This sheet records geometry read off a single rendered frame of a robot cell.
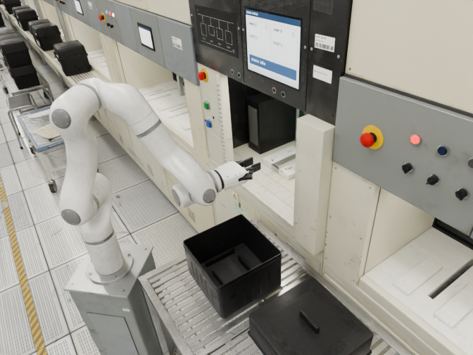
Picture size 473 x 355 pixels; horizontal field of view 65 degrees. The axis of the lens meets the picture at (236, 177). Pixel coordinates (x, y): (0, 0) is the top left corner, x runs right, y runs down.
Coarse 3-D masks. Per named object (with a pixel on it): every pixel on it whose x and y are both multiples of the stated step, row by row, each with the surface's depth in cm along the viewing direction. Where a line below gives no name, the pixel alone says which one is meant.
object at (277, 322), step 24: (312, 288) 129; (264, 312) 122; (288, 312) 122; (312, 312) 121; (336, 312) 121; (264, 336) 116; (288, 336) 115; (312, 336) 114; (336, 336) 114; (360, 336) 113
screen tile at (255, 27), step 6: (252, 24) 128; (258, 24) 125; (252, 30) 129; (258, 30) 126; (264, 30) 123; (264, 36) 125; (252, 42) 131; (258, 42) 128; (264, 42) 126; (252, 48) 133; (258, 48) 130; (264, 48) 127; (264, 54) 128
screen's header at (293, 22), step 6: (246, 12) 128; (252, 12) 125; (258, 12) 122; (264, 18) 121; (270, 18) 119; (276, 18) 116; (282, 18) 114; (288, 18) 112; (294, 24) 111; (300, 24) 109
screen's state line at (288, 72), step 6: (252, 60) 135; (258, 60) 132; (264, 60) 129; (264, 66) 131; (270, 66) 128; (276, 66) 125; (282, 66) 122; (276, 72) 126; (282, 72) 123; (288, 72) 121; (294, 72) 118; (294, 78) 120
